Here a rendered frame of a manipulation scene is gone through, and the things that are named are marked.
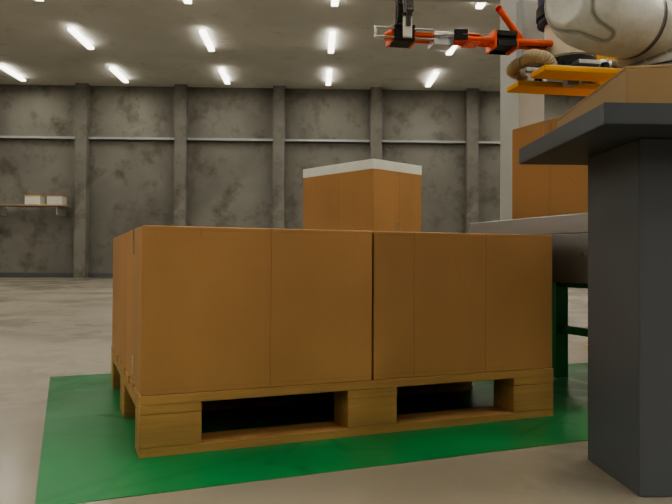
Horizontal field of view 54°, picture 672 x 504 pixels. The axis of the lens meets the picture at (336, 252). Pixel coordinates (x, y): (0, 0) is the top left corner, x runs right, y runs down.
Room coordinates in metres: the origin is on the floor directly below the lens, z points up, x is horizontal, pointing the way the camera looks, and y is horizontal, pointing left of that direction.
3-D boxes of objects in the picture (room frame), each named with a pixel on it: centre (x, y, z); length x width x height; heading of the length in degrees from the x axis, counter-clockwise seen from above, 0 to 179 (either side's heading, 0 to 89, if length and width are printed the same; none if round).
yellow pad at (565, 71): (2.19, -0.82, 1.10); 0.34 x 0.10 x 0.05; 100
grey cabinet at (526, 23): (3.35, -1.00, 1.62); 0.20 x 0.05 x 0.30; 112
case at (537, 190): (2.38, -1.00, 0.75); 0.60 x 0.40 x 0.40; 113
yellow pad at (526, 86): (2.38, -0.79, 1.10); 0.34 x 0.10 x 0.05; 100
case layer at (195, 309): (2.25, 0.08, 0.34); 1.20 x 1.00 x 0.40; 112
